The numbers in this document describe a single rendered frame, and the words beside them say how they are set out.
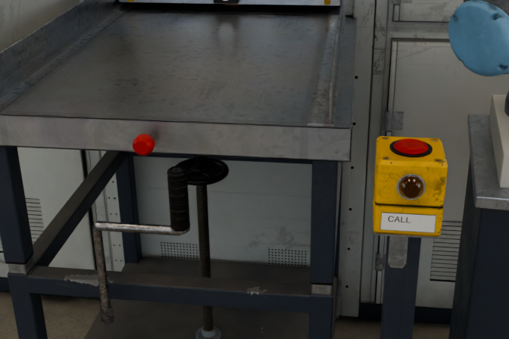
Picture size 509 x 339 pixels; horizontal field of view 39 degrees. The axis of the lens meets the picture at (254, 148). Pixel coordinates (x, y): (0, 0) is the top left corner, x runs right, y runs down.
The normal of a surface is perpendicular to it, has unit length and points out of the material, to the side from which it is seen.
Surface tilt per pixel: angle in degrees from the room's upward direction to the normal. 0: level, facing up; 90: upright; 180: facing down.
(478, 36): 99
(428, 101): 90
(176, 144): 90
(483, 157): 0
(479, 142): 0
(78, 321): 0
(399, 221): 90
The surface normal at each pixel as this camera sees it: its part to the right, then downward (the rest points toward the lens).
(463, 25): -0.80, 0.39
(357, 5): -0.14, 0.40
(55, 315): -0.01, -0.91
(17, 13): 0.95, 0.11
